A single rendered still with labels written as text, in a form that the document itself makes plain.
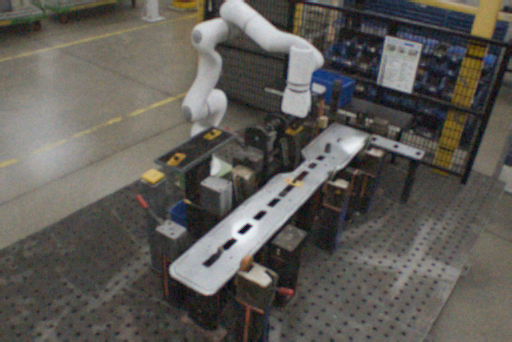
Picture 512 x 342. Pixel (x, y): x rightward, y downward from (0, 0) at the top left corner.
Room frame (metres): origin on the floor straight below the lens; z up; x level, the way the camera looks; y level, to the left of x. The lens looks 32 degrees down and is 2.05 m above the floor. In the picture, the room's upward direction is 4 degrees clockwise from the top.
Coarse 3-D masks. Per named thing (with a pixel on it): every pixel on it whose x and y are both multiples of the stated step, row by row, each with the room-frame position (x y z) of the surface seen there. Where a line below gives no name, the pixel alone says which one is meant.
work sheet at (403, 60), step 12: (396, 36) 2.42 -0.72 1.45; (384, 48) 2.45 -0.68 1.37; (396, 48) 2.42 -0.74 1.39; (408, 48) 2.38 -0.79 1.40; (420, 48) 2.35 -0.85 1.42; (396, 60) 2.41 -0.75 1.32; (408, 60) 2.37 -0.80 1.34; (384, 72) 2.44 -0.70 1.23; (396, 72) 2.40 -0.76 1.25; (408, 72) 2.37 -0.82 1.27; (384, 84) 2.43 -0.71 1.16; (396, 84) 2.39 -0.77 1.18; (408, 84) 2.36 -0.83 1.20
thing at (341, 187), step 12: (336, 180) 1.56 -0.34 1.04; (336, 192) 1.52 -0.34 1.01; (348, 192) 1.53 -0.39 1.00; (324, 204) 1.54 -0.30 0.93; (336, 204) 1.51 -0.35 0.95; (324, 216) 1.54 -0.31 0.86; (336, 216) 1.51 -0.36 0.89; (324, 228) 1.53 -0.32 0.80; (336, 228) 1.51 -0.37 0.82; (324, 240) 1.52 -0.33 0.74; (336, 240) 1.52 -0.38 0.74
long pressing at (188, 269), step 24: (312, 144) 1.93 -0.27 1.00; (336, 144) 1.95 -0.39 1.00; (360, 144) 1.97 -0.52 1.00; (264, 192) 1.49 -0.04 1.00; (312, 192) 1.52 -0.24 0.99; (240, 216) 1.33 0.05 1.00; (264, 216) 1.33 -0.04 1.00; (288, 216) 1.35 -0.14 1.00; (216, 240) 1.18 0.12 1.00; (240, 240) 1.19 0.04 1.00; (264, 240) 1.20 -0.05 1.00; (192, 264) 1.05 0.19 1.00; (216, 264) 1.06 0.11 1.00; (192, 288) 0.95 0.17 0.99; (216, 288) 0.96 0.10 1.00
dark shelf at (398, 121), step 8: (280, 80) 2.71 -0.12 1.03; (264, 88) 2.58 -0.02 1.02; (272, 88) 2.56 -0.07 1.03; (280, 88) 2.57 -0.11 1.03; (328, 104) 2.38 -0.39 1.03; (352, 104) 2.40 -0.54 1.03; (360, 104) 2.42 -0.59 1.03; (368, 104) 2.43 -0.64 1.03; (344, 112) 2.31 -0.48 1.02; (352, 112) 2.29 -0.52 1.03; (368, 112) 2.31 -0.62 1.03; (376, 112) 2.32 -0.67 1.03; (384, 112) 2.33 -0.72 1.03; (392, 112) 2.34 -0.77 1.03; (400, 112) 2.35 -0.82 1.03; (368, 120) 2.24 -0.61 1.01; (392, 120) 2.23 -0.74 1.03; (400, 120) 2.24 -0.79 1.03; (408, 120) 2.25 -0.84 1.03; (392, 128) 2.16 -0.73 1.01; (400, 128) 2.14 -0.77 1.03
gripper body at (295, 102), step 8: (288, 88) 1.57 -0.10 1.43; (288, 96) 1.57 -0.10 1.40; (296, 96) 1.55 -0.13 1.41; (304, 96) 1.54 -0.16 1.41; (288, 104) 1.57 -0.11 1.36; (296, 104) 1.55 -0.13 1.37; (304, 104) 1.54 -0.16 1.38; (288, 112) 1.56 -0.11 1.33; (296, 112) 1.55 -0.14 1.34; (304, 112) 1.53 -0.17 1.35
